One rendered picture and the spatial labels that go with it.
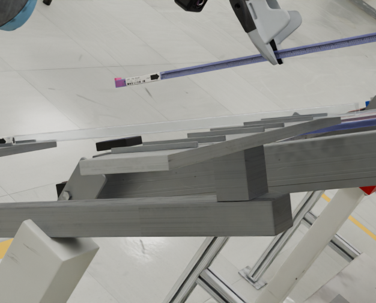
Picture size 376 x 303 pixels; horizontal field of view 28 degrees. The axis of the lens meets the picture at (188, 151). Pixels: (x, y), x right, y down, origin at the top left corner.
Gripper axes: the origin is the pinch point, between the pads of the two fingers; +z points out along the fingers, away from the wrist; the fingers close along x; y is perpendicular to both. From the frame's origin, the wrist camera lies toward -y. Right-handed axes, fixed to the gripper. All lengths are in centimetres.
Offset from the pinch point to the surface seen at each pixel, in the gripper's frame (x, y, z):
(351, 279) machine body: 44, -19, 39
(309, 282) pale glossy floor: 160, -81, 56
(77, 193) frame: -14.4, -27.3, 7.5
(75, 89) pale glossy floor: 154, -144, -48
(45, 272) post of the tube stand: -40.4, -13.4, 15.5
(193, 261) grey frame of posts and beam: 60, -61, 27
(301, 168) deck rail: -10.0, 2.3, 15.3
